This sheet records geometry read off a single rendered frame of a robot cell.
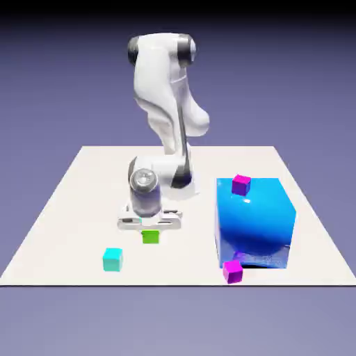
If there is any large blue box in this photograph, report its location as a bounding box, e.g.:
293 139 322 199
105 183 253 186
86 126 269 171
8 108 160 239
214 177 297 270

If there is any small magenta cube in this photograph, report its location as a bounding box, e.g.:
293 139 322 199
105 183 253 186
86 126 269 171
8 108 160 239
222 259 243 284
231 174 252 197

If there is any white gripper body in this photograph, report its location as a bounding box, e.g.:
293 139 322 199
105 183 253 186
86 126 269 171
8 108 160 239
117 204 183 232

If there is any small cyan cube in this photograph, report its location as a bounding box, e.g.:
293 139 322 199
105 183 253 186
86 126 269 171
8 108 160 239
102 248 124 273

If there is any small green cube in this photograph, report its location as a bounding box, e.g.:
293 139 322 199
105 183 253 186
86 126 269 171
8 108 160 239
141 229 160 245

